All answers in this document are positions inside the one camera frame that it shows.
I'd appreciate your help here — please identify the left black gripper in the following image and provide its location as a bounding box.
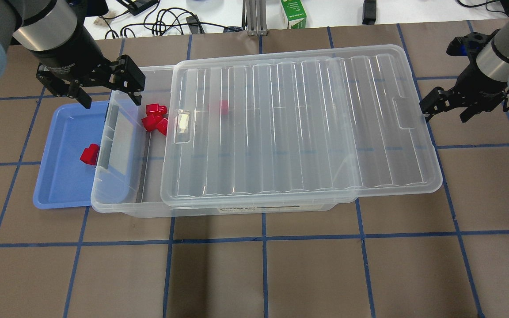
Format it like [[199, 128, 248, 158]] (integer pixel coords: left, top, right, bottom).
[[36, 26, 146, 109]]

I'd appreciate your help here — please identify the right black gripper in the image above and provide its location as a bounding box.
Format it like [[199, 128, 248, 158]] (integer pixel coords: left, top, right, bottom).
[[419, 64, 507, 123]]

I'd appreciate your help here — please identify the clear plastic box lid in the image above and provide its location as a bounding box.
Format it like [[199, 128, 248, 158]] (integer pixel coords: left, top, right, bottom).
[[160, 44, 443, 210]]

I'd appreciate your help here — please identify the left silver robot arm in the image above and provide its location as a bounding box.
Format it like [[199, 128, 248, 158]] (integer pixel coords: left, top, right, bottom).
[[0, 0, 145, 109]]

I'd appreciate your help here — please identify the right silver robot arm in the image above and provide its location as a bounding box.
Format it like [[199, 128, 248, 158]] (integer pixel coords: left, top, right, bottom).
[[420, 21, 509, 123]]

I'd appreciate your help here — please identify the blue plastic tray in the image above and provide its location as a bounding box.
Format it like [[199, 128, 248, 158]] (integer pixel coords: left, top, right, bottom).
[[33, 101, 108, 209]]

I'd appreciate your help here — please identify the clear plastic storage box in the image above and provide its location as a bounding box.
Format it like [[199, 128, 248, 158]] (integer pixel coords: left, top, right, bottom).
[[91, 50, 359, 218]]

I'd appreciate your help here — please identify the red block under lid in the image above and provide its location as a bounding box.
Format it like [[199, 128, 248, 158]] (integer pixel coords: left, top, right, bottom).
[[208, 99, 229, 116]]

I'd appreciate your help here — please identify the black power adapter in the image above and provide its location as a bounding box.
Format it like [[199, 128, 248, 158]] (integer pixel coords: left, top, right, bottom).
[[116, 0, 160, 16]]

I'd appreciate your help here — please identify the black power brick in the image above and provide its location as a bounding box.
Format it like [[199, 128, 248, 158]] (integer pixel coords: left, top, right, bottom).
[[362, 0, 377, 25]]

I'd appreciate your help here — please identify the green white carton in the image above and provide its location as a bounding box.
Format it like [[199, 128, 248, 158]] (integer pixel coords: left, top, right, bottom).
[[279, 0, 308, 30]]

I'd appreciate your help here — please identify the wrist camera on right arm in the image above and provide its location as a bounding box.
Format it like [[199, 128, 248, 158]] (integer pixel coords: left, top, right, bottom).
[[446, 29, 500, 63]]

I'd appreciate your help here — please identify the aluminium frame post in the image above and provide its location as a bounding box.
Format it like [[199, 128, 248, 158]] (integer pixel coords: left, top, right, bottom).
[[242, 0, 268, 36]]

